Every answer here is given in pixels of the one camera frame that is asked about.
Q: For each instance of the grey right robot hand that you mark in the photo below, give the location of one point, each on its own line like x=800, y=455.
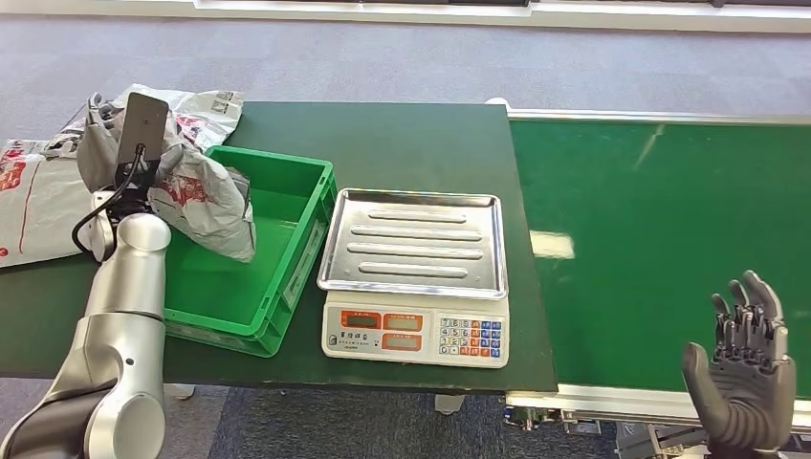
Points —
x=747, y=399

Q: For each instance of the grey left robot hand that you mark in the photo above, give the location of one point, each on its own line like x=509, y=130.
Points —
x=98, y=111

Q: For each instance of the grey plastic mailer package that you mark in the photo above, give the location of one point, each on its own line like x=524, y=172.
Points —
x=203, y=203

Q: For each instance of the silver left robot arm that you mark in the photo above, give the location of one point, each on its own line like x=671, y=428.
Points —
x=123, y=317

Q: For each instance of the white mailer package red print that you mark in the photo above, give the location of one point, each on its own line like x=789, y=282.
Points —
x=38, y=203

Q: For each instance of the white mailer package black print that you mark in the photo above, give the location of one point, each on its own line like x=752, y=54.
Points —
x=209, y=111

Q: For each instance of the green plastic crate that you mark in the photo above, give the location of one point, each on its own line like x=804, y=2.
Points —
x=253, y=253

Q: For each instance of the white table foot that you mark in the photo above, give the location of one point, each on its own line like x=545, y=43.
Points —
x=450, y=404

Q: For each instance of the white electronic scale steel tray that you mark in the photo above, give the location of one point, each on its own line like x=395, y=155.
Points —
x=412, y=247

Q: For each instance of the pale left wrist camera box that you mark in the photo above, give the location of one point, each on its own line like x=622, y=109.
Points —
x=101, y=228

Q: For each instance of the green conveyor belt aluminium frame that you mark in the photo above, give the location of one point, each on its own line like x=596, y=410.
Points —
x=652, y=209

